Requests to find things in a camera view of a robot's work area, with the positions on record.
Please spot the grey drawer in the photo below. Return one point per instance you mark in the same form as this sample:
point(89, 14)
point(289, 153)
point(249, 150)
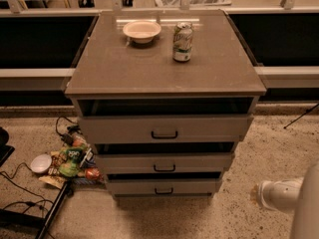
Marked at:
point(165, 184)
point(163, 163)
point(161, 129)

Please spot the white bowl on cabinet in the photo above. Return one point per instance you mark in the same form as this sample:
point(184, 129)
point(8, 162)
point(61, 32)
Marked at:
point(142, 32)

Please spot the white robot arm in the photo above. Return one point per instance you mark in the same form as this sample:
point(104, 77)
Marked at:
point(299, 196)

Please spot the black power adapter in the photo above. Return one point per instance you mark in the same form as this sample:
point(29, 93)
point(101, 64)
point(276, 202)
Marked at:
point(67, 139)

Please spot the yellow snack packet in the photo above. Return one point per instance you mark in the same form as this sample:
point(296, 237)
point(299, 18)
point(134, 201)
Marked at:
point(55, 181)

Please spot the grey drawer cabinet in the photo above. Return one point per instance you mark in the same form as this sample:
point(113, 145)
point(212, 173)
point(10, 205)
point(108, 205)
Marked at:
point(116, 78)

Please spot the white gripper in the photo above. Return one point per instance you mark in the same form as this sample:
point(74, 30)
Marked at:
point(265, 193)

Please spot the green white soda can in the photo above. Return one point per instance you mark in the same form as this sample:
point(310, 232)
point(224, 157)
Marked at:
point(182, 41)

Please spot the black stand base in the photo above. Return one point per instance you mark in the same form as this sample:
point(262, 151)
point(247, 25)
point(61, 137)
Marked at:
point(40, 224)

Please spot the red round snack item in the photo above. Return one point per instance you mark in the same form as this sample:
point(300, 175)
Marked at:
point(92, 174)

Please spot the green snack bag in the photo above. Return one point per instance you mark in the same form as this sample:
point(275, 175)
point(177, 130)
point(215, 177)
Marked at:
point(71, 167)

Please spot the white bowl on floor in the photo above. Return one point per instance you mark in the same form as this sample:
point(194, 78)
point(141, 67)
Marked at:
point(41, 163)

